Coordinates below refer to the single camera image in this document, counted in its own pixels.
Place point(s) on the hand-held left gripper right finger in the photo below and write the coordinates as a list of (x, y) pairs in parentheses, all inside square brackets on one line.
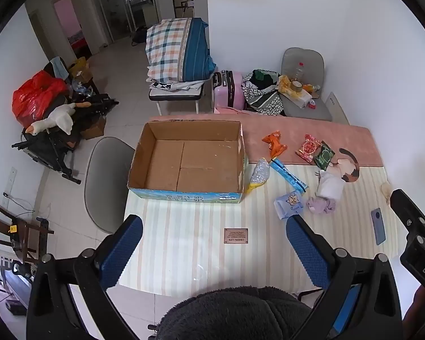
[(306, 251)]

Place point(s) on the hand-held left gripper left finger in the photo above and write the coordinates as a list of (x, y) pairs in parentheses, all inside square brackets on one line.
[(122, 251)]

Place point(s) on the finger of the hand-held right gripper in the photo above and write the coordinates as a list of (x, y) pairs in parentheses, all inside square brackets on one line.
[(409, 209)]

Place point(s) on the blue tissue pack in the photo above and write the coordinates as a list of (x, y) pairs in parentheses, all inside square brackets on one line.
[(288, 203)]

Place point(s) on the long blue packet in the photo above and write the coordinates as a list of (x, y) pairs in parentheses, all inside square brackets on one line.
[(287, 173)]

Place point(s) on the silver and yellow packet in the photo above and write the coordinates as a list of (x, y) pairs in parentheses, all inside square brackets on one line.
[(260, 173)]

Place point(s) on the green snack packet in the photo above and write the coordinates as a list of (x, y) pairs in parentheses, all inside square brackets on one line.
[(324, 156)]

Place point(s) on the red snack packet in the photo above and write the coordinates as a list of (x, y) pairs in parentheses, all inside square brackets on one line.
[(307, 148)]

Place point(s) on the orange snack packet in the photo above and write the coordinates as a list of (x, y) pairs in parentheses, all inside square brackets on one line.
[(274, 143)]

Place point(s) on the blue smartphone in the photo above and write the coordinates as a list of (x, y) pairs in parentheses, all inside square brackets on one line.
[(378, 226)]

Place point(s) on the grey shell chair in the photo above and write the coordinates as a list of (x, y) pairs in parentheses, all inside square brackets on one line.
[(106, 184)]

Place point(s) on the striped cat print table mat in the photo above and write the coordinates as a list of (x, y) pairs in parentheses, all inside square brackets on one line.
[(198, 237)]

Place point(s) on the person's dark fleece clothing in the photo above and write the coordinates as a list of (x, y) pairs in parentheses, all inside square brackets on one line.
[(233, 315)]

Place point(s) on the black folded stroller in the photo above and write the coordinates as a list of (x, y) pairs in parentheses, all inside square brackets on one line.
[(56, 148)]

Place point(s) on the white leaning board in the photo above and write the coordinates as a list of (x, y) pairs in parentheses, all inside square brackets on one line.
[(336, 108)]

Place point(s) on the small brown cardboard box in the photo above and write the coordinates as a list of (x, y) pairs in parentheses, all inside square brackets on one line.
[(94, 129)]

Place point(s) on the small red white packet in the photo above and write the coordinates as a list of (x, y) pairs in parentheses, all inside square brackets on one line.
[(312, 104)]

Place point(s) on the white goose plush toy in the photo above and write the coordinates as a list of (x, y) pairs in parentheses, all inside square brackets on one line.
[(62, 117)]

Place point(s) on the white flat box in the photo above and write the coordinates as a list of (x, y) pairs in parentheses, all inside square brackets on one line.
[(299, 98)]

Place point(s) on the patterned fabric bag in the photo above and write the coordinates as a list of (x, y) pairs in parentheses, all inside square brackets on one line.
[(264, 99)]

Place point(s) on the black padded bench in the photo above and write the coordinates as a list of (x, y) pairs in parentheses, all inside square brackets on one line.
[(177, 95)]

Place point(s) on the brown tape roll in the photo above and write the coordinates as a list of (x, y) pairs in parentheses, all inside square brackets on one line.
[(296, 86)]

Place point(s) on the yellow plastic bag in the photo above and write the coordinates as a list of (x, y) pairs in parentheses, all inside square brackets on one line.
[(284, 84)]

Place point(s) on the white checked cloth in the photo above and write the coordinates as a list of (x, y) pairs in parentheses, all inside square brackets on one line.
[(170, 85)]

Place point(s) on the clear plastic bottle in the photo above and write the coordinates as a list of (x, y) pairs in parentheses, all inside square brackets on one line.
[(299, 72)]

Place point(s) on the pink suitcase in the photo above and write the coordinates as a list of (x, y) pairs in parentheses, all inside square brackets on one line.
[(230, 92)]

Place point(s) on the red plastic bag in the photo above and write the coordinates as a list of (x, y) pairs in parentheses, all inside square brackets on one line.
[(35, 95)]

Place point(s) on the grey cushioned chair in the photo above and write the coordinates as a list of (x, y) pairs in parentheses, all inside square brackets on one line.
[(304, 56)]

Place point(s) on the light blue towel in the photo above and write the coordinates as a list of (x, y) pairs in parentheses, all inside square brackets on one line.
[(59, 66)]

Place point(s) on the plaid folded bedding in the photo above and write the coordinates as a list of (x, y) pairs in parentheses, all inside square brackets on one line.
[(170, 49)]

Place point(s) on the glass sliding door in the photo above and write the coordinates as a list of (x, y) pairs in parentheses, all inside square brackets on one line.
[(117, 7)]

